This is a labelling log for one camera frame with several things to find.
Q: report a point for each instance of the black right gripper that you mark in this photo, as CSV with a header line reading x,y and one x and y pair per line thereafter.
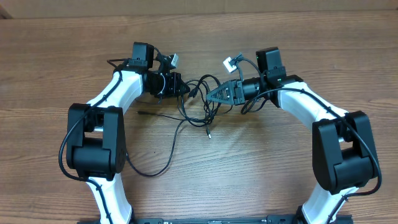
x,y
237,92

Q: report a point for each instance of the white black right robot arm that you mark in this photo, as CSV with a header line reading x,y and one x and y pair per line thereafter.
x,y
344,157

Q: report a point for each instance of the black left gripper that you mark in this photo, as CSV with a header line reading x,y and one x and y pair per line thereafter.
x,y
175,81

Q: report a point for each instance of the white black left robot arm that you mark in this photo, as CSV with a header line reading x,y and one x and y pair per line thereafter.
x,y
94,148

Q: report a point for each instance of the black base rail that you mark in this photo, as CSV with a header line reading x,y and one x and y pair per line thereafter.
x,y
217,220

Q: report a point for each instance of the cardboard back wall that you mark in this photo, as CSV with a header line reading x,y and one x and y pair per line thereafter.
x,y
31,9

